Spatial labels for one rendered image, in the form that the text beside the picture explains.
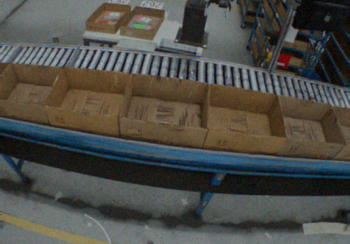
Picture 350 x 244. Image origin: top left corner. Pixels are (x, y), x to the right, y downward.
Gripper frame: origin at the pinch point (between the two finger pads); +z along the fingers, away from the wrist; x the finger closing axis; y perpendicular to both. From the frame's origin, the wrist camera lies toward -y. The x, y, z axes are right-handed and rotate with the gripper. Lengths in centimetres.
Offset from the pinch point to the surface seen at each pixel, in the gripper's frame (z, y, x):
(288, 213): 126, -66, -95
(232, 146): 35, -53, -11
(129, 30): 56, 57, 50
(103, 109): 44, -31, 53
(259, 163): 37, -61, -26
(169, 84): 31.5, -20.9, 19.4
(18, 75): 41, -13, 115
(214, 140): 32, -52, -1
